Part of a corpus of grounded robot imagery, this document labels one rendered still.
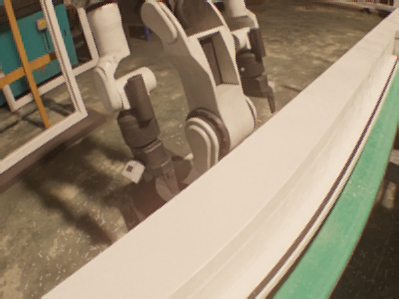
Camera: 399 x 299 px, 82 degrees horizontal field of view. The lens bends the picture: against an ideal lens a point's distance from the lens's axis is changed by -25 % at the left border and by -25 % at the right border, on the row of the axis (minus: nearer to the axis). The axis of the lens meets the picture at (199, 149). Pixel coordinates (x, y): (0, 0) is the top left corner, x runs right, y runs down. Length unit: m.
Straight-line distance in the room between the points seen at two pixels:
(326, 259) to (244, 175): 0.10
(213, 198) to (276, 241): 0.07
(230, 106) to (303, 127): 0.54
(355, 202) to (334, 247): 0.05
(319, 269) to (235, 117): 0.59
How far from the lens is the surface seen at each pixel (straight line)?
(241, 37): 0.88
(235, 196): 0.16
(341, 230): 0.24
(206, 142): 0.73
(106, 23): 0.61
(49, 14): 2.22
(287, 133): 0.20
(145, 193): 1.26
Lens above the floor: 1.05
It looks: 37 degrees down
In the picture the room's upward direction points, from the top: 8 degrees counter-clockwise
